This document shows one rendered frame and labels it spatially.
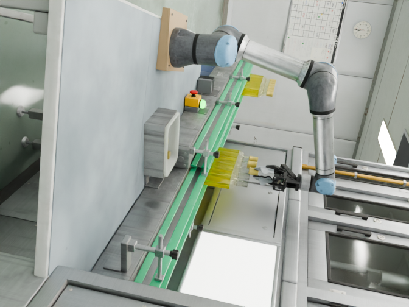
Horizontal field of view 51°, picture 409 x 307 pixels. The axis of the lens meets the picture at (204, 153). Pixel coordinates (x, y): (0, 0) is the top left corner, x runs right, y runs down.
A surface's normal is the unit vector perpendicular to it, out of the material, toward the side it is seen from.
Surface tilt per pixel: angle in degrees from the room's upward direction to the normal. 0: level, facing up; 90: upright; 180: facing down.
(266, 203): 90
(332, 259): 90
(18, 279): 90
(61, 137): 0
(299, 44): 90
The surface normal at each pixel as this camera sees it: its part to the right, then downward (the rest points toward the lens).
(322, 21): -0.22, 0.45
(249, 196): 0.07, -0.88
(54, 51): -0.18, 0.18
